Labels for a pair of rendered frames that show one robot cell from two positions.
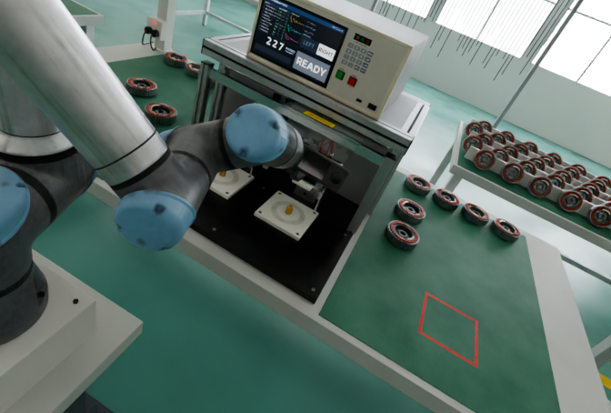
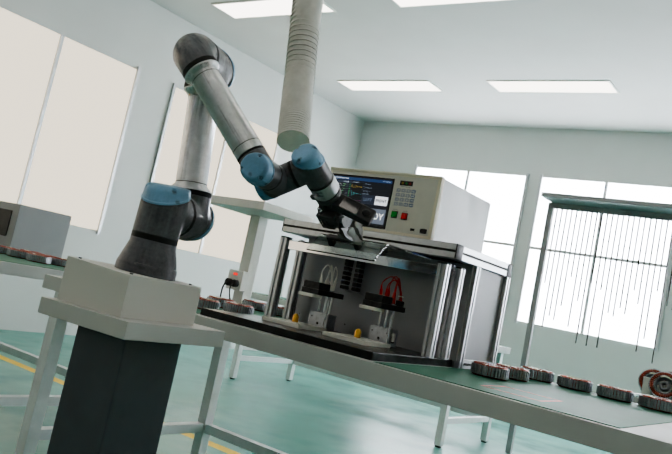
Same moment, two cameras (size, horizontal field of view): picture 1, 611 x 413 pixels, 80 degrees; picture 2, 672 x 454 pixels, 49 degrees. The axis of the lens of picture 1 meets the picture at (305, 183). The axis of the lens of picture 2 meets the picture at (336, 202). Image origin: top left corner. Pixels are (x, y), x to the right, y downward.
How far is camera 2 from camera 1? 1.56 m
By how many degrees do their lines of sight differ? 45
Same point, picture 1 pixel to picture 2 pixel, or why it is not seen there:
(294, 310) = (351, 360)
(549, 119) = not seen: outside the picture
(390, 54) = (428, 186)
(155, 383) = not seen: outside the picture
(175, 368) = not seen: outside the picture
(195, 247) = (266, 336)
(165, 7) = (248, 259)
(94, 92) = (241, 117)
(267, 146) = (311, 154)
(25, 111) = (194, 167)
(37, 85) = (224, 114)
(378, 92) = (425, 217)
